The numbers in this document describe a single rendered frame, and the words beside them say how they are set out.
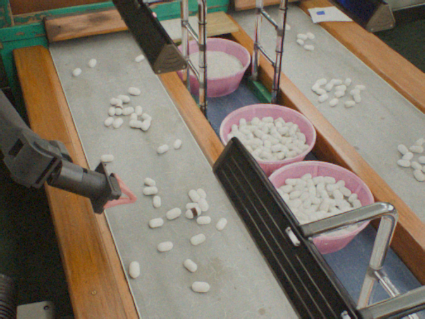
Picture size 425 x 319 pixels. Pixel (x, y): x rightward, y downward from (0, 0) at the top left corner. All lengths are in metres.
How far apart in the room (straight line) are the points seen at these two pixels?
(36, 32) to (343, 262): 1.28
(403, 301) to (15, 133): 0.76
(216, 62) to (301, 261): 1.23
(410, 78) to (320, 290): 1.21
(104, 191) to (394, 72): 1.09
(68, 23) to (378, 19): 1.03
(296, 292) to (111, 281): 0.51
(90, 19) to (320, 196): 1.02
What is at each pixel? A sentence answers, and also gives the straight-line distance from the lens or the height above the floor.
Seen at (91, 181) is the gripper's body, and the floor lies 0.94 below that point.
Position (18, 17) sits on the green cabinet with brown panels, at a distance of 1.99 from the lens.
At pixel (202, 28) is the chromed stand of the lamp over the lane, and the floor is 1.02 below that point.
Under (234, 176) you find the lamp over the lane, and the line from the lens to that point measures 0.91.
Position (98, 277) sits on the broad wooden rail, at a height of 0.76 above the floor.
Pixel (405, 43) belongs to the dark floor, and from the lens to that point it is 3.78.
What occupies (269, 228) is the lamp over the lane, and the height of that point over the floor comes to 1.08.
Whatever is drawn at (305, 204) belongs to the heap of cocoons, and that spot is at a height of 0.74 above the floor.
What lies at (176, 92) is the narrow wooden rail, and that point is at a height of 0.76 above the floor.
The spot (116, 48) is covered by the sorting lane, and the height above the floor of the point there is 0.74.
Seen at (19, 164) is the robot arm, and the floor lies 1.02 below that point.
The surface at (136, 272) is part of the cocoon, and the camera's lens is 1.19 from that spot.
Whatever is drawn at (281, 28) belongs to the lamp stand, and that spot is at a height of 0.97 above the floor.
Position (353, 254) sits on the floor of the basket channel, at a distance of 1.36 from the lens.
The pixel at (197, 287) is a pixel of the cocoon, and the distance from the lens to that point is 1.16.
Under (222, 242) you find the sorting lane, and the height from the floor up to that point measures 0.74.
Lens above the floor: 1.69
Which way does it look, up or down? 41 degrees down
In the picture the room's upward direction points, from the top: 1 degrees clockwise
